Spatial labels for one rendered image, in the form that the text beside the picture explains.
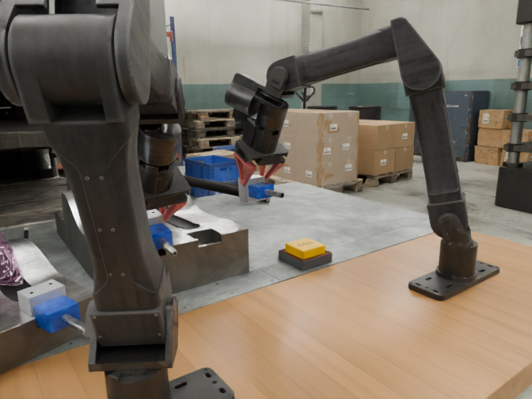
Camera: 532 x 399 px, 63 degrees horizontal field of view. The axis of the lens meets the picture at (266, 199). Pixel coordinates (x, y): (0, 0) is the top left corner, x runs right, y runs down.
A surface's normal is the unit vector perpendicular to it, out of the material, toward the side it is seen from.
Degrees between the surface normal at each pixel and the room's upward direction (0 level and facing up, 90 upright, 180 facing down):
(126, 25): 49
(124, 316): 109
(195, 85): 90
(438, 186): 78
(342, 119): 89
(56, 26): 53
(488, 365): 0
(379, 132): 90
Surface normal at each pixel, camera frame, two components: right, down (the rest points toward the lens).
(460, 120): -0.85, 0.14
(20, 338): 0.79, 0.14
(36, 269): 0.33, -0.81
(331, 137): 0.55, 0.07
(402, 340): -0.01, -0.97
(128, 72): 0.06, 0.57
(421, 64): -0.40, 0.22
